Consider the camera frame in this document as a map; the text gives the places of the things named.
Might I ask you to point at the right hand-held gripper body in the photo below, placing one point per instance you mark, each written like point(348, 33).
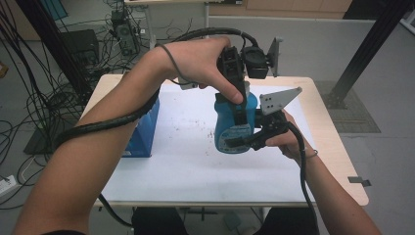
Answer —
point(277, 99)

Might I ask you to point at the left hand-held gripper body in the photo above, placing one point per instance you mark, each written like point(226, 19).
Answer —
point(233, 65)

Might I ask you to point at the person's right hand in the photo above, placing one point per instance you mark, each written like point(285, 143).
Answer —
point(287, 143)

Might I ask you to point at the person's left hand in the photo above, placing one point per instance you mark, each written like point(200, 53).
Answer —
point(195, 62)

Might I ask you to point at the white paper sheet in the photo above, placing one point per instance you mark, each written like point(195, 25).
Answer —
point(182, 169)

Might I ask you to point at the grey floor mat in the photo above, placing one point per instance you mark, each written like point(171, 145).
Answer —
point(355, 111)

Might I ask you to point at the light wooden table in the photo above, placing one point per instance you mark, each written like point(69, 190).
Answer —
point(332, 156)

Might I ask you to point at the blue cardboard box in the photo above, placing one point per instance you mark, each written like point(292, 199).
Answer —
point(143, 130)

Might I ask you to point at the computer tower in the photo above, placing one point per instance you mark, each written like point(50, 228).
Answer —
point(125, 32)

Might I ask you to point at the person's legs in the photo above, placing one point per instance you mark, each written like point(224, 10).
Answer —
point(160, 222)

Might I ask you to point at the black equipment box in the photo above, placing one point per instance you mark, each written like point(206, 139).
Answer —
point(81, 45)

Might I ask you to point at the white power strip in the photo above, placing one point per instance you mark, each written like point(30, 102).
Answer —
point(7, 185)

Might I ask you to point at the black metal frame post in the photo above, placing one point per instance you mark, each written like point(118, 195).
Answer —
point(368, 49)

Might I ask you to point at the grey metal bracket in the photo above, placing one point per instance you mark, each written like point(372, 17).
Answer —
point(359, 180)

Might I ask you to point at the black slanted metal post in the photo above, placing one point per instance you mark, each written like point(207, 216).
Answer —
point(52, 42)

